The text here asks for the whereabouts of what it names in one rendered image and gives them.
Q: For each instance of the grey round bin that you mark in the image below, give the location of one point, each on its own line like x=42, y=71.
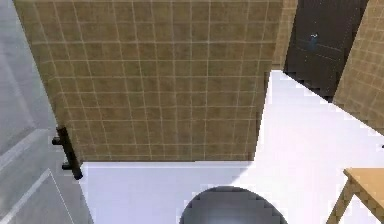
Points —
x=231, y=208

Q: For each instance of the dark brown room door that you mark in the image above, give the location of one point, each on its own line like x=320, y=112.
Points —
x=320, y=50

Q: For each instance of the grey room door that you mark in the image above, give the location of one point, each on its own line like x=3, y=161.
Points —
x=23, y=140

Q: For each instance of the light wooden table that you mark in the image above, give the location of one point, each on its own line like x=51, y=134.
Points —
x=365, y=193

